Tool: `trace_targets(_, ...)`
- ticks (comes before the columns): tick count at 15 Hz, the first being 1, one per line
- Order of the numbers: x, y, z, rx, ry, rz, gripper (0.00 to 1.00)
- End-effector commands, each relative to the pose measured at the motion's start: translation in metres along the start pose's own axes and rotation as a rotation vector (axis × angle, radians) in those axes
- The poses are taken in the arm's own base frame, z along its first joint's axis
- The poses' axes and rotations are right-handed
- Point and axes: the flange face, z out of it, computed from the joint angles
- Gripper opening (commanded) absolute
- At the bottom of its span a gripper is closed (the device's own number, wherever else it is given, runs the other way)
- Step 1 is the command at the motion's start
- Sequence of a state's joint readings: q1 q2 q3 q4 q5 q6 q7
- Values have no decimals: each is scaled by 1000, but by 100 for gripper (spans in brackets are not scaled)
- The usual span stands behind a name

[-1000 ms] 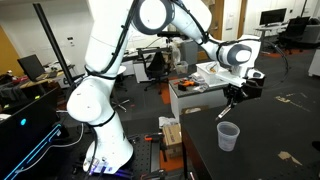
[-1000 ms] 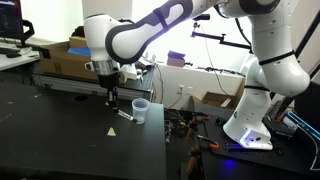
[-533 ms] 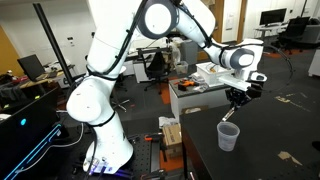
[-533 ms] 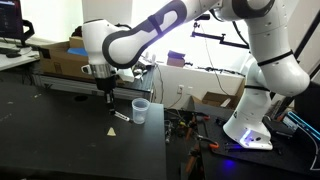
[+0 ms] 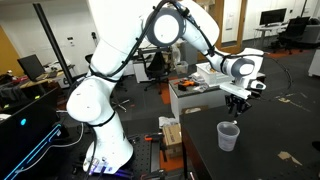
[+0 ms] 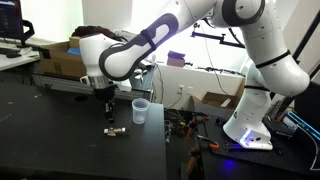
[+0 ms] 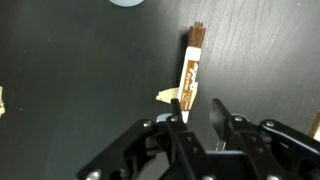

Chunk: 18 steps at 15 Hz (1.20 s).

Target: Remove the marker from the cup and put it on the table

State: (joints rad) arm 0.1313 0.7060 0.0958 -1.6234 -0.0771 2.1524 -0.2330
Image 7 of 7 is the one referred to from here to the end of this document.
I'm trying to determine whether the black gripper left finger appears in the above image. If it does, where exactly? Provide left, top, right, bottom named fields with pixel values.
left=75, top=98, right=209, bottom=180

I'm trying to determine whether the brown and white marker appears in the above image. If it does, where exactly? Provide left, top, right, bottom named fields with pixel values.
left=177, top=21, right=207, bottom=123

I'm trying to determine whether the clear plastic cup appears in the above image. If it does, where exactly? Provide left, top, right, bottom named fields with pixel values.
left=108, top=0, right=147, bottom=8

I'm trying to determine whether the small tan tape scrap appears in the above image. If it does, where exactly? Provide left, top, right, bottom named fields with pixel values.
left=0, top=85, right=6, bottom=118

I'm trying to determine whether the tan triangular tape scrap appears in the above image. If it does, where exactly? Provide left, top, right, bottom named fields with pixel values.
left=155, top=87, right=180, bottom=104

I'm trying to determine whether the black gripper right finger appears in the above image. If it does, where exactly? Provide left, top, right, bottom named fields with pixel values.
left=209, top=98, right=320, bottom=180

